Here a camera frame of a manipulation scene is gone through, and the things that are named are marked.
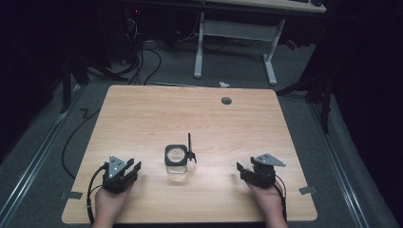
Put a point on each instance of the white frame desk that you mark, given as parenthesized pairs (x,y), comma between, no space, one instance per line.
(237,30)

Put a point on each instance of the white crumpled paper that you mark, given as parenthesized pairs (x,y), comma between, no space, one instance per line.
(224,84)

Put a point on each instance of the black stand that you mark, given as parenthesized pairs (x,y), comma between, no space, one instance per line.
(324,95)
(66,85)

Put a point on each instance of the small red object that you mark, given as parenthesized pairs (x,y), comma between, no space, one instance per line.
(292,44)

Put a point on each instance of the person's left hand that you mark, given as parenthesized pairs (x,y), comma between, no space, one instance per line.
(109,205)

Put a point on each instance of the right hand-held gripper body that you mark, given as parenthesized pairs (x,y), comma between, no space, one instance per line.
(264,174)

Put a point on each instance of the metal floor rail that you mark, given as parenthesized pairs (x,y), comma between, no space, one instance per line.
(34,158)
(340,164)

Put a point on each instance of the clear jar with black lid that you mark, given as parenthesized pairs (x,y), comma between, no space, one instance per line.
(176,158)

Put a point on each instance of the grey tape strip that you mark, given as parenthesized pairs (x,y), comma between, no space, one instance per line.
(74,195)
(308,190)

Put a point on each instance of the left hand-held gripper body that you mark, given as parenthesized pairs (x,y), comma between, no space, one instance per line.
(114,177)

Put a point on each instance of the person's right hand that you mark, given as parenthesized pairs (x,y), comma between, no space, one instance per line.
(267,202)

